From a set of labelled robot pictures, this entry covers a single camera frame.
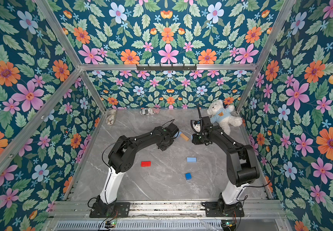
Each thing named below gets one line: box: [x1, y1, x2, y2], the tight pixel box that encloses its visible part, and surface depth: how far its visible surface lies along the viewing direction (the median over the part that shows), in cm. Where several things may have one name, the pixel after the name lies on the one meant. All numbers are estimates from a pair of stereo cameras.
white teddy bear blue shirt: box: [206, 99, 243, 135], surface depth 107 cm
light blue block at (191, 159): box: [186, 156, 197, 163], surface depth 93 cm
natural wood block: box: [179, 132, 190, 142], surface depth 103 cm
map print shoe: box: [105, 108, 117, 126], surface depth 113 cm
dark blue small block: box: [185, 172, 193, 180], surface depth 87 cm
